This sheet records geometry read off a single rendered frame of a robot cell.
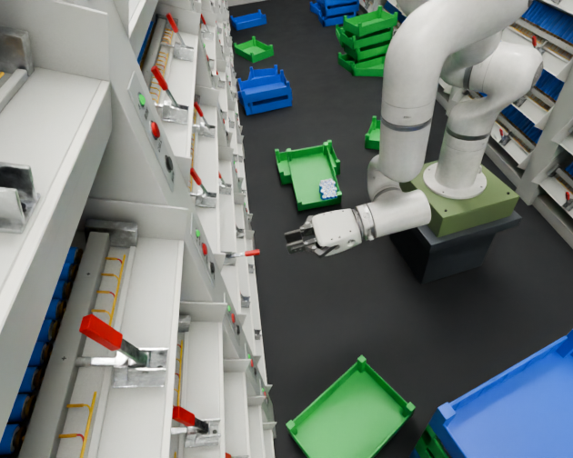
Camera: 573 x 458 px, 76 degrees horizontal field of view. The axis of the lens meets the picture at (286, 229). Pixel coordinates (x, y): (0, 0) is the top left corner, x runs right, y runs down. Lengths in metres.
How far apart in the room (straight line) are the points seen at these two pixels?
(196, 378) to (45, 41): 0.42
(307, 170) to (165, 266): 1.44
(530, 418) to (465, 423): 0.11
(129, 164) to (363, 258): 1.22
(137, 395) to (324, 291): 1.12
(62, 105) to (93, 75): 0.05
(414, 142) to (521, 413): 0.49
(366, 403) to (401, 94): 0.89
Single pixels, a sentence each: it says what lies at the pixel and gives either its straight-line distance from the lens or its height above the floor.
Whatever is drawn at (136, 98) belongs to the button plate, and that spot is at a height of 1.02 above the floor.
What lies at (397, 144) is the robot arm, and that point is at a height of 0.77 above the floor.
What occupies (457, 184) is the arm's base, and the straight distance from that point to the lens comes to 1.26.
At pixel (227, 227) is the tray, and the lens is 0.99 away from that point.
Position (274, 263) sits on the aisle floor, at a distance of 1.51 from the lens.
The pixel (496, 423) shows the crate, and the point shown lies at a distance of 0.76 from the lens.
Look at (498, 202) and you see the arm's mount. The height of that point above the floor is 0.36.
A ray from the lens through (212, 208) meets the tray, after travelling 0.76.
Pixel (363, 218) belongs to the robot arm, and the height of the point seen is 0.58.
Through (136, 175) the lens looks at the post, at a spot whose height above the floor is 0.96.
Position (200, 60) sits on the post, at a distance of 1.08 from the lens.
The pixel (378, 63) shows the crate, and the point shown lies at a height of 0.02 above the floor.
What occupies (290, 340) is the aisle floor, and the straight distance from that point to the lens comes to 1.32.
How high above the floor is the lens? 1.17
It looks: 46 degrees down
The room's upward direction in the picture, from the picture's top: 9 degrees counter-clockwise
